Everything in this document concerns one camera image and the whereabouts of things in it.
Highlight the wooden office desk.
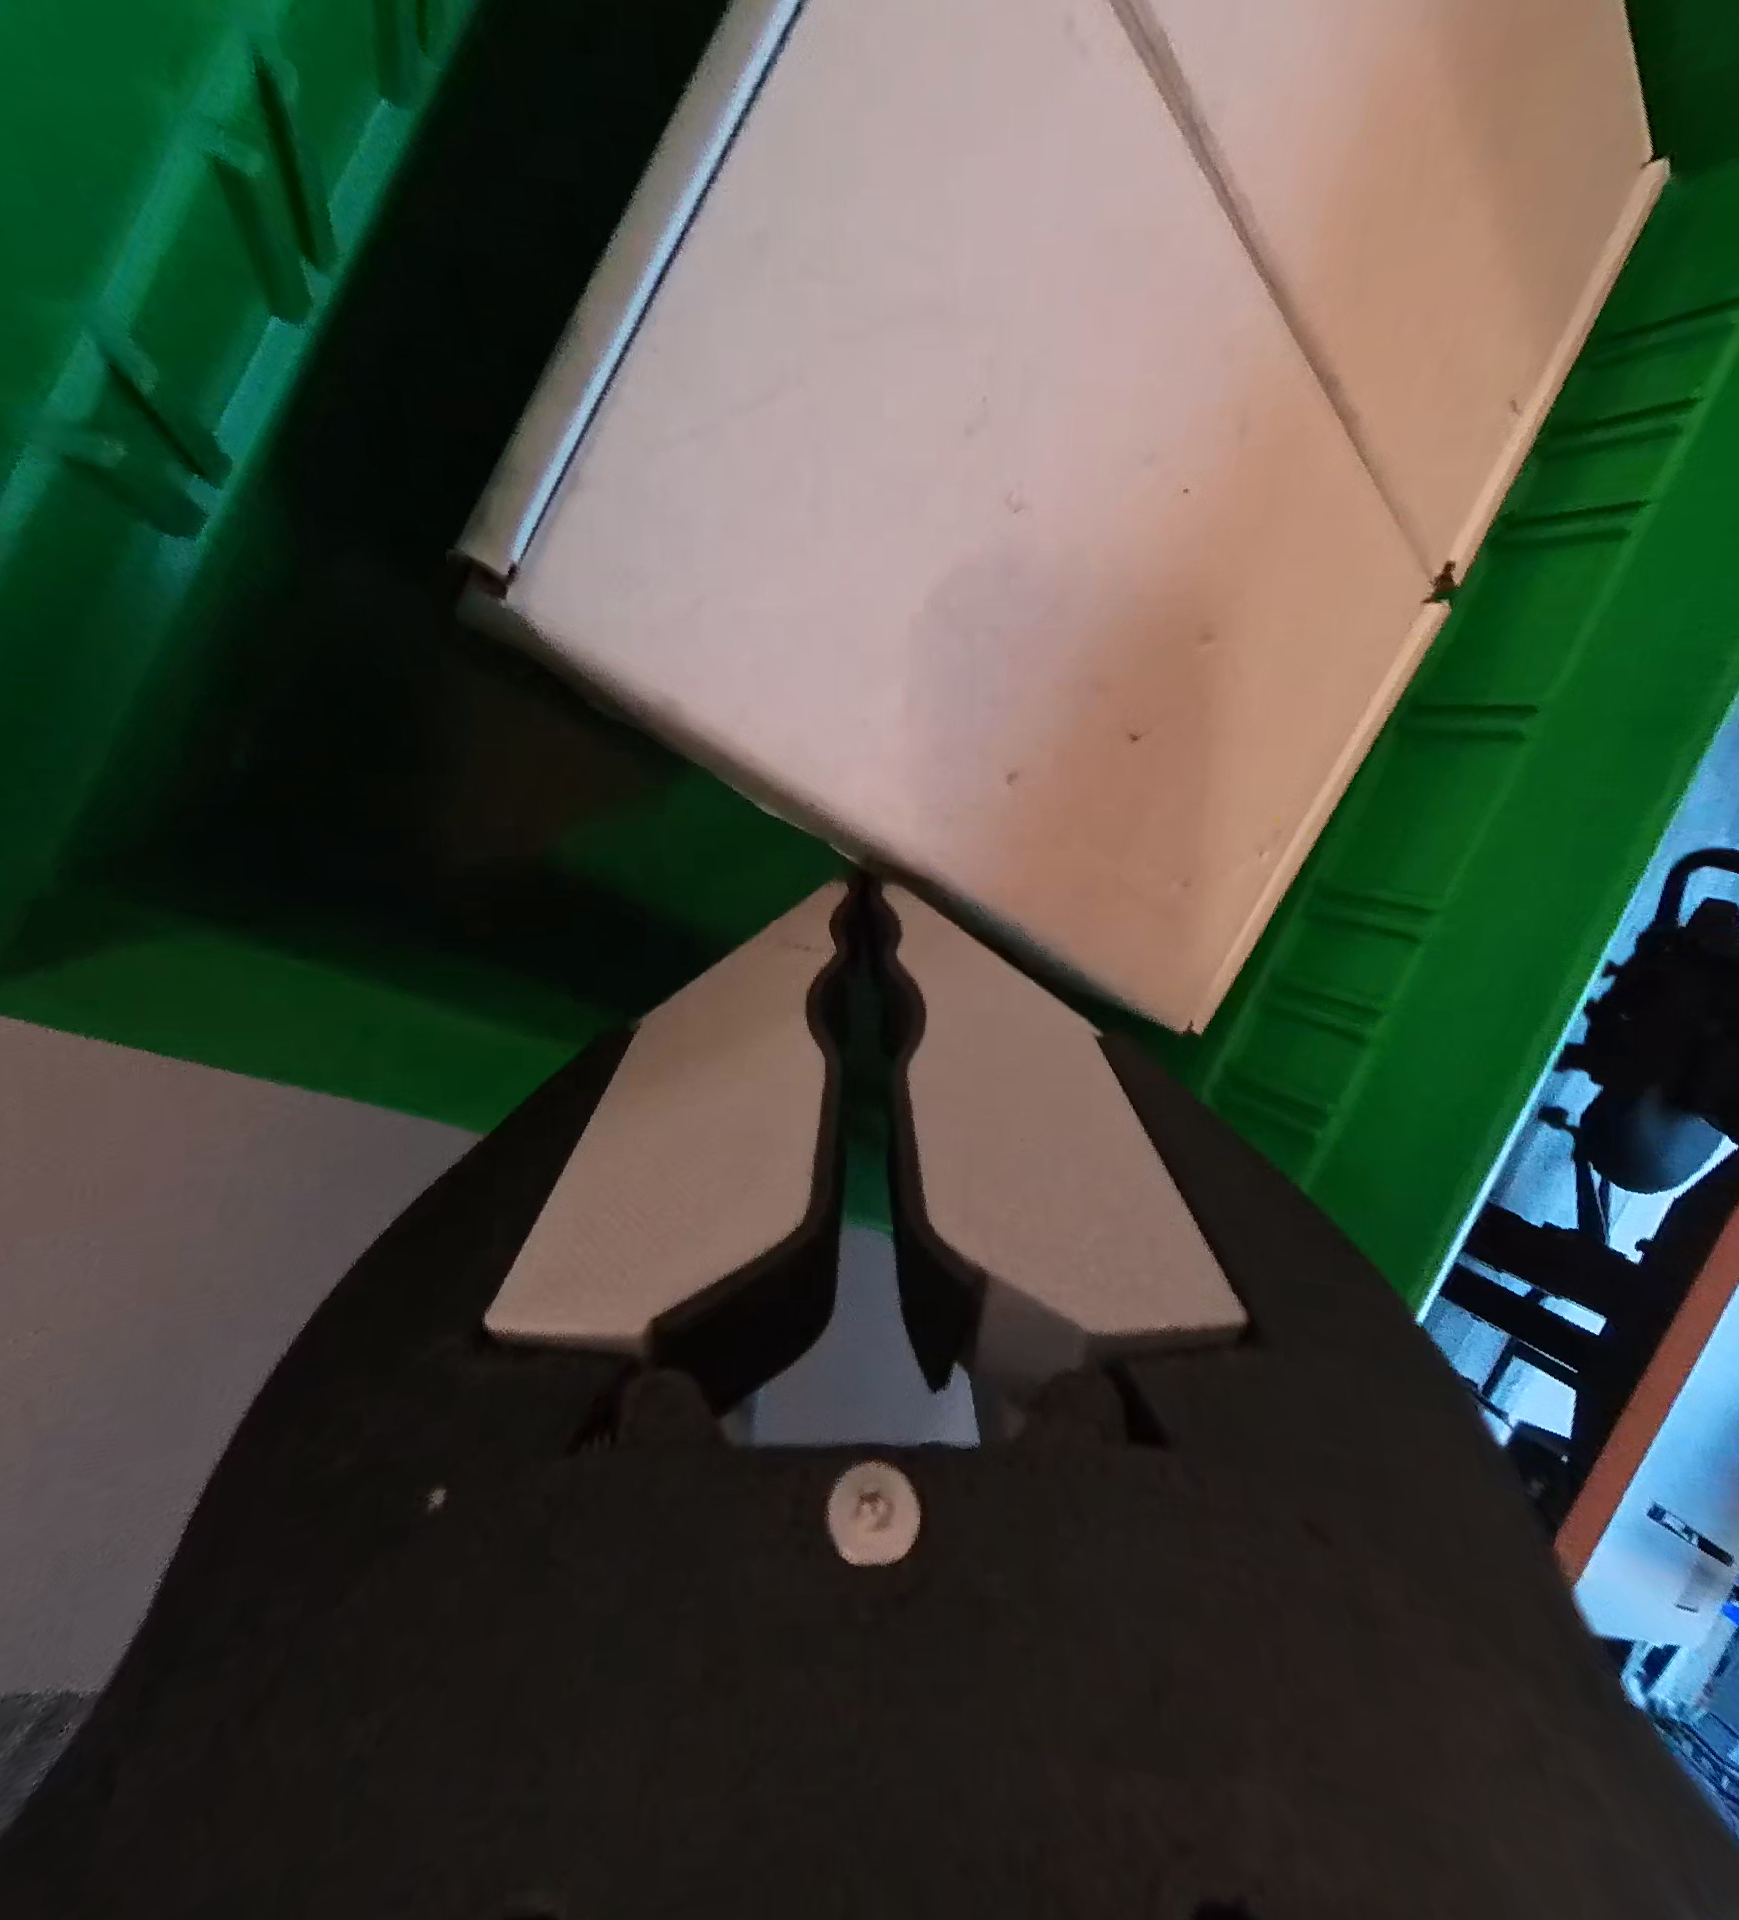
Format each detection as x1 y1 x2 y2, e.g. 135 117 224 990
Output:
1551 1051 1739 1643

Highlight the green plastic bin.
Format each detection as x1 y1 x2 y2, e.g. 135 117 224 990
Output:
0 0 1739 1310

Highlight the white mailer box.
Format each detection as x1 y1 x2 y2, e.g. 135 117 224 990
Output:
453 0 1673 1041

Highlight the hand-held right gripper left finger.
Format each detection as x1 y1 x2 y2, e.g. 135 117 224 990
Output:
483 882 874 1415

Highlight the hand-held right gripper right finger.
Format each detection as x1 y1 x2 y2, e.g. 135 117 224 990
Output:
865 878 1251 1389

